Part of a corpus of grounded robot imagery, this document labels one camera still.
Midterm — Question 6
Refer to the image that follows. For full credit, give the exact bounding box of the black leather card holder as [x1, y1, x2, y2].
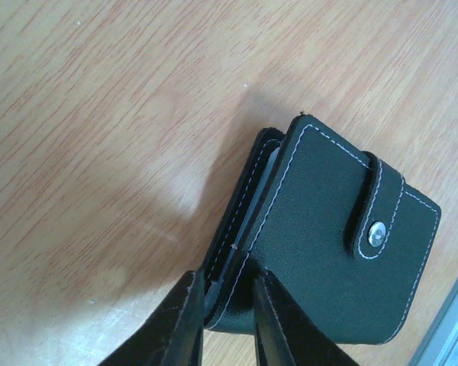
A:
[203, 114, 441, 345]

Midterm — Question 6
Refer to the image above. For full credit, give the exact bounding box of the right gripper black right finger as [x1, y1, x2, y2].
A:
[253, 271, 356, 366]

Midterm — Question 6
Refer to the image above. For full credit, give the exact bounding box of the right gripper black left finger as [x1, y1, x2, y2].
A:
[107, 271, 204, 365]

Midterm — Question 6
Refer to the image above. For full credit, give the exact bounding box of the aluminium frame rail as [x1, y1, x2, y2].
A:
[409, 278, 458, 365]

